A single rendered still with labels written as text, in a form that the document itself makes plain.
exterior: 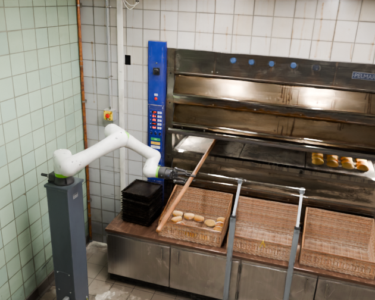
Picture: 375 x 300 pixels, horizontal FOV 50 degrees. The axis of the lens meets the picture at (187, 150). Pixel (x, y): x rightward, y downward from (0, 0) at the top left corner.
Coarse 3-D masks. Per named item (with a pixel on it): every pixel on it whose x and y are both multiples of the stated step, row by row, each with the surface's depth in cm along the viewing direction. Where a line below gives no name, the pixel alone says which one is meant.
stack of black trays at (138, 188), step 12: (144, 180) 377; (132, 192) 357; (144, 192) 358; (156, 192) 361; (132, 204) 358; (144, 204) 350; (156, 204) 365; (132, 216) 362; (144, 216) 356; (156, 216) 369
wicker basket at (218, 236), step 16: (176, 192) 380; (192, 192) 376; (208, 192) 372; (176, 208) 381; (192, 208) 377; (208, 208) 373; (176, 224) 339; (192, 224) 365; (224, 224) 337; (192, 240) 340; (208, 240) 335
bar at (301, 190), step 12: (168, 168) 336; (240, 180) 320; (252, 180) 319; (300, 192) 309; (300, 204) 306; (228, 240) 317; (228, 252) 321; (228, 264) 324; (228, 276) 328; (288, 276) 312; (228, 288) 332; (288, 288) 316
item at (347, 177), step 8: (176, 152) 371; (184, 152) 369; (192, 152) 369; (200, 152) 370; (216, 160) 362; (224, 160) 360; (232, 160) 358; (240, 160) 356; (248, 160) 357; (272, 168) 350; (280, 168) 348; (288, 168) 346; (296, 168) 344; (304, 168) 345; (312, 168) 345; (320, 176) 340; (328, 176) 338; (336, 176) 336; (344, 176) 334; (352, 176) 334; (360, 176) 334
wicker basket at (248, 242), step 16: (240, 208) 364; (256, 208) 361; (272, 208) 357; (288, 208) 354; (256, 224) 362; (272, 224) 359; (288, 224) 355; (240, 240) 344; (256, 240) 321; (272, 240) 346; (288, 240) 347; (272, 256) 322; (288, 256) 319
